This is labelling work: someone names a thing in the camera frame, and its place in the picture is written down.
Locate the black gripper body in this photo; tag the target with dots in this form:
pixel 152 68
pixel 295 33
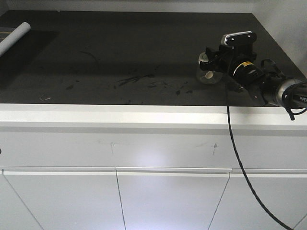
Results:
pixel 238 63

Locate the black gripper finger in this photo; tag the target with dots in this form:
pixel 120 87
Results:
pixel 211 65
pixel 212 53

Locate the glass jar with white lid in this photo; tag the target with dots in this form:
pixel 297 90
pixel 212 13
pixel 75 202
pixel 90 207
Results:
pixel 208 77

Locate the black and silver arm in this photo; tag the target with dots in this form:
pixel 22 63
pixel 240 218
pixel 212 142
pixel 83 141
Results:
pixel 266 84

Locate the white fume hood base cabinet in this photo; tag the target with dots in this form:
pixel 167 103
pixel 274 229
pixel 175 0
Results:
pixel 125 167

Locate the rolled dark poster mat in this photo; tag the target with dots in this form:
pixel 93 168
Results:
pixel 9 36

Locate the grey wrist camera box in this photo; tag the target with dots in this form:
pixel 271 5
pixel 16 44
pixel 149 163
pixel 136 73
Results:
pixel 239 40

